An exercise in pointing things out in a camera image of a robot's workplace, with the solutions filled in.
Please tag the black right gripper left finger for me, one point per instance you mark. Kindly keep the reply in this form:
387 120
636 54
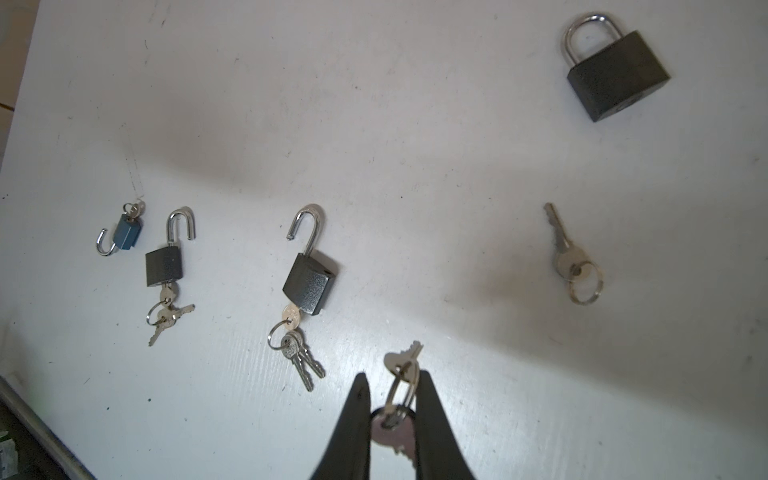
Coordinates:
347 455

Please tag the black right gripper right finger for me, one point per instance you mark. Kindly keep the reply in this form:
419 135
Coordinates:
438 455

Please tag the small padlock key bunch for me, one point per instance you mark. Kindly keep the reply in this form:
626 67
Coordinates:
393 424

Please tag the medium padlock key bunch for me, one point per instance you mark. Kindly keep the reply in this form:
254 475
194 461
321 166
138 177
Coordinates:
287 338

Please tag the medium black padlock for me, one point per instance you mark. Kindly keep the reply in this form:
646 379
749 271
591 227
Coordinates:
309 281

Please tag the smallest padlock key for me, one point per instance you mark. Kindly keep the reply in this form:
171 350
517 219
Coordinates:
571 262

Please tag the large black padlock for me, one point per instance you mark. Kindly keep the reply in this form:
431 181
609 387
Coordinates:
165 265

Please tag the smallest black padlock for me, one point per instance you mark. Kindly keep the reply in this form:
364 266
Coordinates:
617 76

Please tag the large padlock key bunch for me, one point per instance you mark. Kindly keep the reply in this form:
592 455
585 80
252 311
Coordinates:
165 314

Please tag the blue padlock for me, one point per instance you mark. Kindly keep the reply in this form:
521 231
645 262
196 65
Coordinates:
126 231

